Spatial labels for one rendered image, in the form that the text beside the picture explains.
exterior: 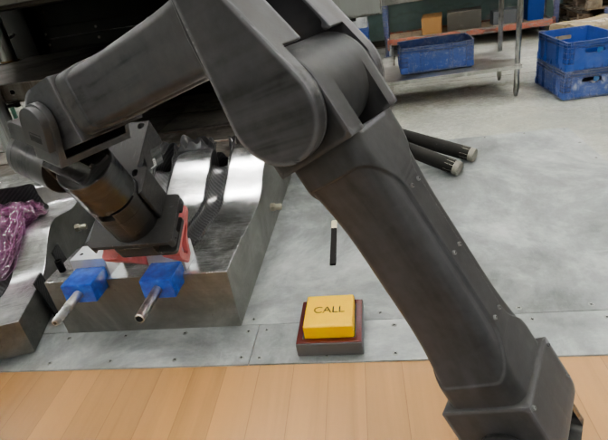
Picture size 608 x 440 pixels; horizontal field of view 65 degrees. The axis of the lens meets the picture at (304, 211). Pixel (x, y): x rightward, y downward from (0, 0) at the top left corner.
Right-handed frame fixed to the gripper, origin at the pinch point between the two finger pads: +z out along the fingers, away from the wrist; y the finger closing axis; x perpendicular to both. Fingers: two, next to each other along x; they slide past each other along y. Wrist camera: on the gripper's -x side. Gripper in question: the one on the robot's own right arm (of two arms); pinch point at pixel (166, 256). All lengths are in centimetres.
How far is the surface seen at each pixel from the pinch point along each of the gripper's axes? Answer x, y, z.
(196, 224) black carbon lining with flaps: -10.3, 0.9, 9.1
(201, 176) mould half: -22.2, 3.0, 12.2
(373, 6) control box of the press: -83, -30, 26
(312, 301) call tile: 5.4, -18.5, 5.0
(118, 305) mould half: 4.6, 8.4, 4.6
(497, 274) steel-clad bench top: -0.1, -43.0, 12.3
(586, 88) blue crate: -246, -186, 237
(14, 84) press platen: -75, 73, 29
